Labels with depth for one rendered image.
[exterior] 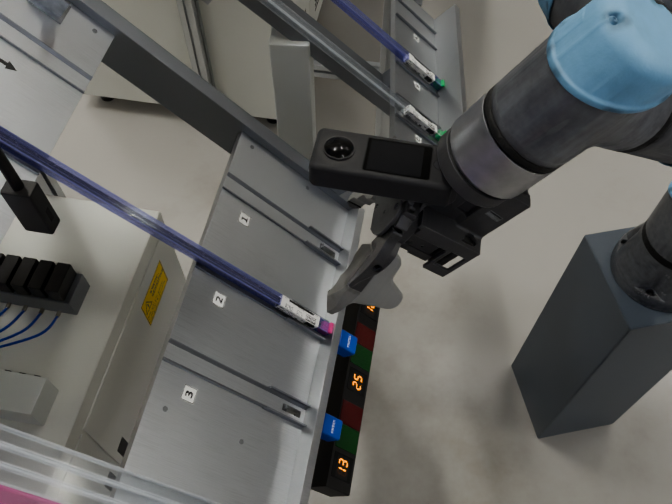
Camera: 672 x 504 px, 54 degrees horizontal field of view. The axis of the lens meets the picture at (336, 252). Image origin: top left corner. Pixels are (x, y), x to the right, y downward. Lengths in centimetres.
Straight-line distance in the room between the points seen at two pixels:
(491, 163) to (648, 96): 11
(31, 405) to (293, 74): 59
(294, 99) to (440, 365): 79
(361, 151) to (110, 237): 61
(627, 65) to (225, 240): 48
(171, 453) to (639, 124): 49
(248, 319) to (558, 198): 133
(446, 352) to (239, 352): 95
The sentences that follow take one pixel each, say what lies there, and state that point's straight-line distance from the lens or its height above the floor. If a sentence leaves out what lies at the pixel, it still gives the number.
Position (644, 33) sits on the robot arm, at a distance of 43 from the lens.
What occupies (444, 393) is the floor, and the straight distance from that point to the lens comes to 158.
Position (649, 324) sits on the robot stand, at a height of 55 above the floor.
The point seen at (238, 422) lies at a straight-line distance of 72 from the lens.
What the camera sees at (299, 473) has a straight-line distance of 75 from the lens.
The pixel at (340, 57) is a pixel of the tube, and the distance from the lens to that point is 89.
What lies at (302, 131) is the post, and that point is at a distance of 112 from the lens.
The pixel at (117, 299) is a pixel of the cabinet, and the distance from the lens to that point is 100.
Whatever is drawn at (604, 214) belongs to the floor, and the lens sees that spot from 195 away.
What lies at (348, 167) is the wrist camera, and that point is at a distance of 52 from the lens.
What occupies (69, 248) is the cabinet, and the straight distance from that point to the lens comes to 108.
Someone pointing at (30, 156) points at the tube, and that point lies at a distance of 67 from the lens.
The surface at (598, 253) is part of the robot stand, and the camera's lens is 116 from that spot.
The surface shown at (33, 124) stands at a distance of 70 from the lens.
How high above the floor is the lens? 146
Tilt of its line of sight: 57 degrees down
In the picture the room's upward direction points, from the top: straight up
